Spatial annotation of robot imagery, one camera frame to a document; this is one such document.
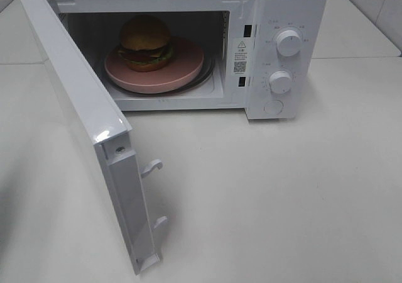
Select upper white microwave knob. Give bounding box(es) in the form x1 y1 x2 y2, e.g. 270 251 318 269
274 28 303 57

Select burger with sesame bun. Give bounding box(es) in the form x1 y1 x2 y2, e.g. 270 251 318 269
117 14 174 72

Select round white door button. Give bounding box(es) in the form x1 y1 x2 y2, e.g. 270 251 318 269
264 99 283 116

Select white microwave door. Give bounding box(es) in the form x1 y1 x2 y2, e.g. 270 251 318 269
21 0 167 274

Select white microwave knob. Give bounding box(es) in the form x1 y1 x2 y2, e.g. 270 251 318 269
268 70 293 94
274 28 303 57

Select pink round plate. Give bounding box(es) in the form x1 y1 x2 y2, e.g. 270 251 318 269
104 36 206 94

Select glass microwave turntable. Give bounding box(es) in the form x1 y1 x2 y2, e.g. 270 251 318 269
105 57 214 96

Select lower white microwave knob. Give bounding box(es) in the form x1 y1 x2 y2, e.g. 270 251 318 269
268 70 293 94

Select white microwave oven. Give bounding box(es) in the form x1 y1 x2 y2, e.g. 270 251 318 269
48 0 326 119

